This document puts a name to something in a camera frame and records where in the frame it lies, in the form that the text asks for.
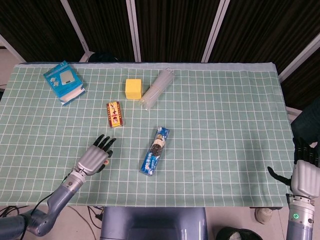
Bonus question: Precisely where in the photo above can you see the clear glue stick bundle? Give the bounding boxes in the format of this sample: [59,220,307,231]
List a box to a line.
[139,68,175,111]

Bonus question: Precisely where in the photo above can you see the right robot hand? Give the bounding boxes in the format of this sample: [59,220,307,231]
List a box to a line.
[267,136,320,200]

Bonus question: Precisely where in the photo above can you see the red yellow card box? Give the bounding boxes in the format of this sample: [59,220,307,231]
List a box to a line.
[106,100,125,129]

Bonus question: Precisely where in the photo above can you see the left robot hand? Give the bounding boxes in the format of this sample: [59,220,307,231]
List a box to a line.
[75,134,117,176]

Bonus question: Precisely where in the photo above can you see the white metal rack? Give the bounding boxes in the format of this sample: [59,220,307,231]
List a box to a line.
[286,106,303,123]

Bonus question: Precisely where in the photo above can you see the black waste bin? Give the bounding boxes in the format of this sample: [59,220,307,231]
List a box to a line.
[215,226,263,240]

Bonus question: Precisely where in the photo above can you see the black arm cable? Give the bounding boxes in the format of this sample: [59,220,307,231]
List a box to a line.
[19,174,70,238]

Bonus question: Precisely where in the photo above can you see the yellow sponge block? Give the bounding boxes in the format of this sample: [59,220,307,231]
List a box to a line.
[124,78,144,101]

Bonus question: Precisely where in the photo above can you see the green checked tablecloth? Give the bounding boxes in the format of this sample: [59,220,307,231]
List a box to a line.
[0,61,312,208]

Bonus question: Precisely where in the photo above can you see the beige shoe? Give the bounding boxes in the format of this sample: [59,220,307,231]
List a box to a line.
[254,207,273,225]

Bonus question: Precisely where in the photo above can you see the black chair behind table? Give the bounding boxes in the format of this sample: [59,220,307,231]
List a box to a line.
[88,51,121,63]

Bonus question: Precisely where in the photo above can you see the thin cable with plug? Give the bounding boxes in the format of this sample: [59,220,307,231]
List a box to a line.
[72,206,105,229]

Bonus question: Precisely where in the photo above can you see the blue Oreo cookie pack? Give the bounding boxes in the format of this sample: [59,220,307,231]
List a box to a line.
[139,126,171,177]

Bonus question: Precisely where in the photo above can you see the blue-grey robot torso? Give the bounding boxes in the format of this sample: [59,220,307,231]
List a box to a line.
[99,206,209,240]

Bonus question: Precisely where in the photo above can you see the dark ribbed partition panel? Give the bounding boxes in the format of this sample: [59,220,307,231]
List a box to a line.
[67,0,138,63]
[207,0,320,76]
[0,0,90,63]
[133,0,226,63]
[278,32,320,111]

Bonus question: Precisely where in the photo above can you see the black floor cable bundle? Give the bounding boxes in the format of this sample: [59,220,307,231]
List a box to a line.
[0,205,23,219]

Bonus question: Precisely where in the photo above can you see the person leg dark jeans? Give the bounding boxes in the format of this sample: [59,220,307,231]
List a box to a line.
[291,98,320,151]

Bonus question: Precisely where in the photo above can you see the blue kitchen scale box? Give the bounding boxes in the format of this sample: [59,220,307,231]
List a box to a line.
[43,59,88,107]

